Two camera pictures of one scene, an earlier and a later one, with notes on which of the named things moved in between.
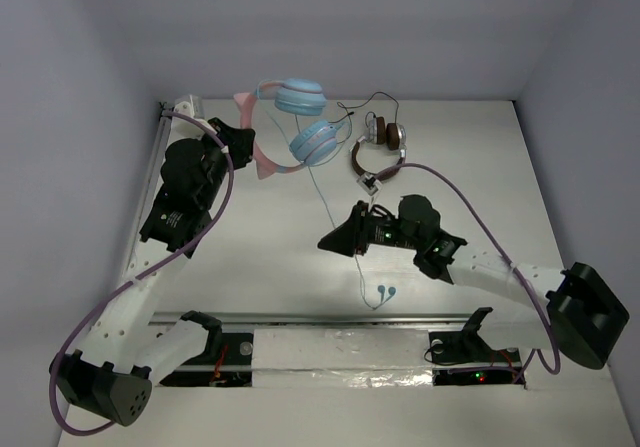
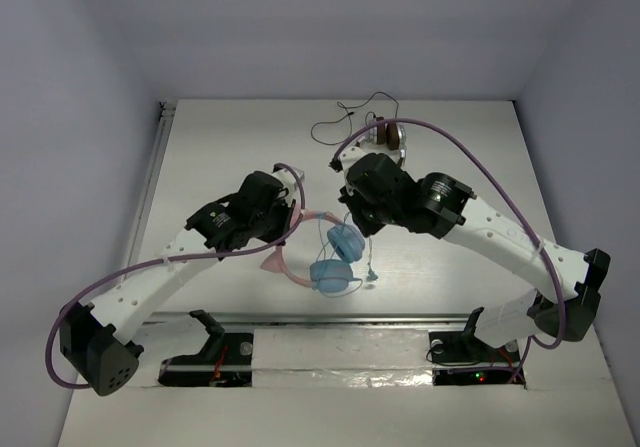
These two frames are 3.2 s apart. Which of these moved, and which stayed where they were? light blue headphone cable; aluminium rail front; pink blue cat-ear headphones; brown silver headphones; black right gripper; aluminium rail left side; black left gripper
Moved: black right gripper; pink blue cat-ear headphones; light blue headphone cable; black left gripper
Stayed: aluminium rail front; brown silver headphones; aluminium rail left side
